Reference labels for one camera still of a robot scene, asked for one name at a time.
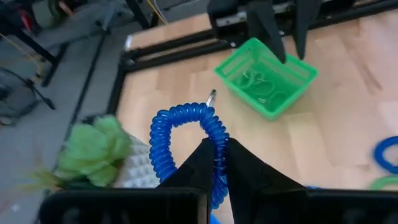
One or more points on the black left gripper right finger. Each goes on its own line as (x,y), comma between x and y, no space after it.
(255,177)

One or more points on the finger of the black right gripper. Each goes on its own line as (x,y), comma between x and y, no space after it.
(269,28)
(304,21)

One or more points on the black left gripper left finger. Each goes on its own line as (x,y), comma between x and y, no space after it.
(196,171)

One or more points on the white triangle pattern planter pot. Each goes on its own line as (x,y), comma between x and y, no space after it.
(140,168)

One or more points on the green plastic basket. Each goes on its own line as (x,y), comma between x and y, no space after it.
(298,90)

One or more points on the green artificial plant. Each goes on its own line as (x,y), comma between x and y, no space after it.
(93,152)

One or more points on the black tripod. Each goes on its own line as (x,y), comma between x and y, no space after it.
(34,90)

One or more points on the black metal stand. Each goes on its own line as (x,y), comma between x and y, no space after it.
(40,51)

